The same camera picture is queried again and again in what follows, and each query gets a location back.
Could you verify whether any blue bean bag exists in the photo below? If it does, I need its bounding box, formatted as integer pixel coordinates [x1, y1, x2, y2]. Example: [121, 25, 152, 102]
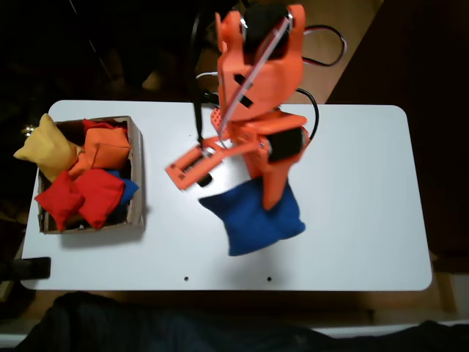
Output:
[106, 168, 140, 206]
[198, 178, 307, 257]

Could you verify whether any brown cardboard box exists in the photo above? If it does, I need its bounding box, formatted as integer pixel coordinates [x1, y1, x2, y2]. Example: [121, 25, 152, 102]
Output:
[37, 115, 146, 235]

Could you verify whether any orange bean bag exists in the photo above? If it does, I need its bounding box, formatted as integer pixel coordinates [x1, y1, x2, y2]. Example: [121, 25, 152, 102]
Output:
[67, 142, 132, 181]
[83, 126, 130, 151]

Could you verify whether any red bean bag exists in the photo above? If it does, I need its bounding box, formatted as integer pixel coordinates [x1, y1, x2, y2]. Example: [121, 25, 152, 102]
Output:
[34, 169, 86, 232]
[75, 167, 126, 230]
[81, 118, 128, 135]

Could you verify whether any yellow bean bag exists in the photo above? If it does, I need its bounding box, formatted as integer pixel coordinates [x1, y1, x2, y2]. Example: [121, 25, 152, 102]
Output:
[13, 113, 84, 183]

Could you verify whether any tan rounded object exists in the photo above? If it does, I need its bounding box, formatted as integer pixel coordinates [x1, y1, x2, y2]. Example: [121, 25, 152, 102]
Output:
[141, 69, 165, 92]

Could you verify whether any person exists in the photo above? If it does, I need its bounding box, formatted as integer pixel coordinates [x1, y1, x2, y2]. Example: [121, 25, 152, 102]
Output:
[14, 291, 469, 352]

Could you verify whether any black clamp block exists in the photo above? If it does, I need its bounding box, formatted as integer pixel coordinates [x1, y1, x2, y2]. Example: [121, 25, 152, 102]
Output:
[0, 257, 51, 282]

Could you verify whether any black camera cable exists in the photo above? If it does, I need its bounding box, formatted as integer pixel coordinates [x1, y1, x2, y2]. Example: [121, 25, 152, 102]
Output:
[188, 7, 320, 146]

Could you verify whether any orange gripper camera mount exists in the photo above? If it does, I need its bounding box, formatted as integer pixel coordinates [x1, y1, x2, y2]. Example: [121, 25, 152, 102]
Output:
[163, 134, 259, 192]

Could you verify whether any thin servo wire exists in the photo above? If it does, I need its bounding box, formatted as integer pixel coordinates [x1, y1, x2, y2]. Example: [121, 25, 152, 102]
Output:
[303, 24, 348, 67]

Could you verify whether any light wooden post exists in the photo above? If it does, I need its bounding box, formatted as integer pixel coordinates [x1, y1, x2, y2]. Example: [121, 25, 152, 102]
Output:
[431, 252, 459, 317]

